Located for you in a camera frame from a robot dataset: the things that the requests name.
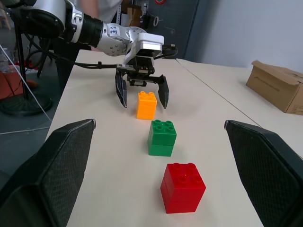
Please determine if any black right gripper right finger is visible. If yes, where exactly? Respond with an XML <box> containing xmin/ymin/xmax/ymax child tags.
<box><xmin>223</xmin><ymin>120</ymin><xmax>303</xmax><ymax>227</ymax></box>

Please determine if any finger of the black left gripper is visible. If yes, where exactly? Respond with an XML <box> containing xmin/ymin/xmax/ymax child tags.
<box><xmin>155</xmin><ymin>74</ymin><xmax>170</xmax><ymax>110</ymax></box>
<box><xmin>115</xmin><ymin>70</ymin><xmax>129</xmax><ymax>109</ymax></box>

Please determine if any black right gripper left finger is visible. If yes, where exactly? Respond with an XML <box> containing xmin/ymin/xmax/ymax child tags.
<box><xmin>0</xmin><ymin>119</ymin><xmax>97</xmax><ymax>227</ymax></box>

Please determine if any orange toy brick cube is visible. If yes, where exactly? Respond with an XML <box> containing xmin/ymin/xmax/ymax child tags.
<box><xmin>136</xmin><ymin>91</ymin><xmax>158</xmax><ymax>120</ymax></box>

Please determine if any green toy brick cube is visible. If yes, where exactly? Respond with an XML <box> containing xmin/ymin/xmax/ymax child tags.
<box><xmin>147</xmin><ymin>119</ymin><xmax>178</xmax><ymax>157</ymax></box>

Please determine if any brown cardboard carton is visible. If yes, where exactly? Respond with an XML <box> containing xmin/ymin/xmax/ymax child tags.
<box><xmin>126</xmin><ymin>7</ymin><xmax>143</xmax><ymax>27</ymax></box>

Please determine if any person in white shirt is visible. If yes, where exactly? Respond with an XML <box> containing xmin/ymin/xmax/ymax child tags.
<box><xmin>51</xmin><ymin>0</ymin><xmax>124</xmax><ymax>95</ymax></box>

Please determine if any brown cardboard box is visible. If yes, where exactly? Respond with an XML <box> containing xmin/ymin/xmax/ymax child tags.
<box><xmin>246</xmin><ymin>60</ymin><xmax>303</xmax><ymax>115</ymax></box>

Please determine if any red toy brick cube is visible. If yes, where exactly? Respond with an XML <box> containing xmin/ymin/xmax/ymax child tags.
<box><xmin>160</xmin><ymin>162</ymin><xmax>207</xmax><ymax>214</ymax></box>

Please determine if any orange plastic bin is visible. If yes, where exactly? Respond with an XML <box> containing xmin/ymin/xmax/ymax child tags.
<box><xmin>0</xmin><ymin>70</ymin><xmax>25</xmax><ymax>100</ymax></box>

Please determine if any black stand with round base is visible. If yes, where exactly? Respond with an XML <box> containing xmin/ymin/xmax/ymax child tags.
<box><xmin>0</xmin><ymin>9</ymin><xmax>53</xmax><ymax>117</ymax></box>

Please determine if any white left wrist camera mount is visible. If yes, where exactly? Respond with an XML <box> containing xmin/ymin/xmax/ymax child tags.
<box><xmin>123</xmin><ymin>32</ymin><xmax>165</xmax><ymax>65</ymax></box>

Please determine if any black camera cable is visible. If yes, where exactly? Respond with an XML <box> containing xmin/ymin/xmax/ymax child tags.
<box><xmin>153</xmin><ymin>44</ymin><xmax>178</xmax><ymax>60</ymax></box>

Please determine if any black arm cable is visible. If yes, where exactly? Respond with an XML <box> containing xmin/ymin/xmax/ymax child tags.
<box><xmin>47</xmin><ymin>51</ymin><xmax>119</xmax><ymax>70</ymax></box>

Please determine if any white cord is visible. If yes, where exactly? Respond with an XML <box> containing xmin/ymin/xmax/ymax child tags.
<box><xmin>0</xmin><ymin>44</ymin><xmax>52</xmax><ymax>122</ymax></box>

